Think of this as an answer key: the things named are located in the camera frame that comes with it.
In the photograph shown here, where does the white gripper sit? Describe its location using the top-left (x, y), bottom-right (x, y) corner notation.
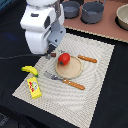
top-left (20, 5), bottom-right (66, 56)

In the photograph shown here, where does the red toy tomato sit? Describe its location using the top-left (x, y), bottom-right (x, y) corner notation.
top-left (58, 53), bottom-right (70, 66)

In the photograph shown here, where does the yellow toy banana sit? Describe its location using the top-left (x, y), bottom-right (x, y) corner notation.
top-left (21, 66), bottom-right (38, 78)

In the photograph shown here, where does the yellow toy cheese block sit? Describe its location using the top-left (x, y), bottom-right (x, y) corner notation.
top-left (27, 77), bottom-right (42, 99)

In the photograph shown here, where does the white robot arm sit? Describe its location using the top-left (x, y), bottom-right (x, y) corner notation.
top-left (20, 0), bottom-right (66, 56)

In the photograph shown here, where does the grey saucepan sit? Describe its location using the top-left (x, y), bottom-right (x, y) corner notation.
top-left (81, 0), bottom-right (104, 24)

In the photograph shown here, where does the round wooden plate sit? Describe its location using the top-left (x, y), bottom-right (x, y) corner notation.
top-left (55, 56), bottom-right (83, 79)

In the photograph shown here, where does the woven beige placemat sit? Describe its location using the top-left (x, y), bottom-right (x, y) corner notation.
top-left (13, 33), bottom-right (114, 128)

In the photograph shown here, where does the beige bowl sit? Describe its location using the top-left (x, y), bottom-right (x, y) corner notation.
top-left (116, 4), bottom-right (128, 30)

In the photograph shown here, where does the grey pot with handle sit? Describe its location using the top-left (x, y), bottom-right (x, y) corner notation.
top-left (62, 1), bottom-right (80, 19)

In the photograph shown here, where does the black cable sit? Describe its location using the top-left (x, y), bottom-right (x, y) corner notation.
top-left (0, 53), bottom-right (41, 61)

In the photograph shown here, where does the fork with wooden handle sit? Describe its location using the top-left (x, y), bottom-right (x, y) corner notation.
top-left (44, 71), bottom-right (85, 90)

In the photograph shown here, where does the knife with wooden handle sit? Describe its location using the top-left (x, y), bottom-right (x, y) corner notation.
top-left (58, 49), bottom-right (99, 64)

